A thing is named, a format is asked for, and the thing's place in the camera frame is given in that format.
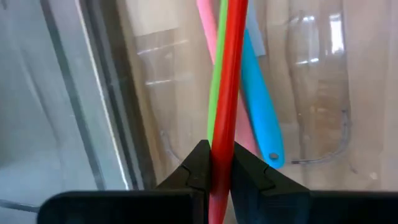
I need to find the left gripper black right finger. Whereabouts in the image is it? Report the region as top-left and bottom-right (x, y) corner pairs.
(229, 141), (311, 224)

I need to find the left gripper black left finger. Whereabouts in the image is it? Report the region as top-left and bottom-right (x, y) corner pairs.
(155, 139), (213, 224)

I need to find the teal silicone spatula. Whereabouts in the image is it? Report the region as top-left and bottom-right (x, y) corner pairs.
(238, 0), (286, 169)

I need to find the green silicone spoon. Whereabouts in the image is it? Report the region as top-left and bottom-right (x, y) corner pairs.
(206, 0), (229, 146)

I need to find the small red silicone spatula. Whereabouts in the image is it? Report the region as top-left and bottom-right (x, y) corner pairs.
(207, 0), (249, 224)

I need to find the pink silicone spatula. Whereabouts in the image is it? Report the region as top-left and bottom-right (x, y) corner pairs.
(195, 0), (259, 156)

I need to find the clear plastic bin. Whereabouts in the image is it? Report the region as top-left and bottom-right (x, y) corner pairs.
(77, 0), (398, 192)

